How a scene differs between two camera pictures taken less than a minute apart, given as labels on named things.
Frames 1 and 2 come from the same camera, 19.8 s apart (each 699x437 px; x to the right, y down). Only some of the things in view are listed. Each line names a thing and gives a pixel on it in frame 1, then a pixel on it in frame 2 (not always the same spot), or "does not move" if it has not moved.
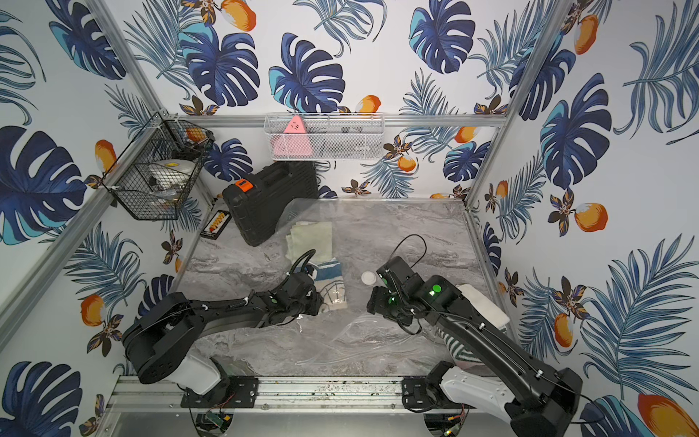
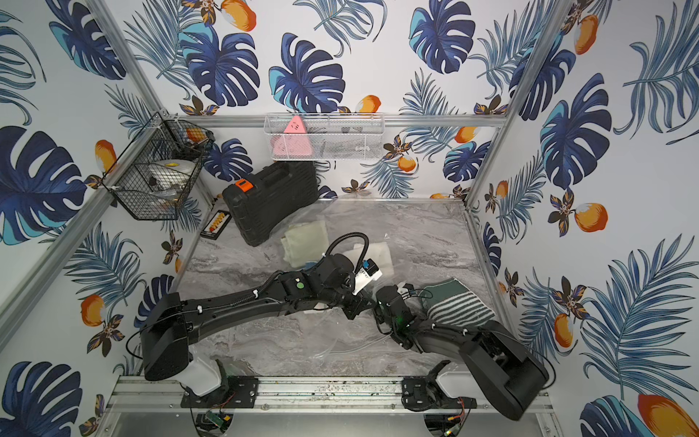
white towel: (490, 312) to (377, 251)
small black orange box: (217, 224) does not move
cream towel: (309, 235) does not move
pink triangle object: (293, 143) does not move
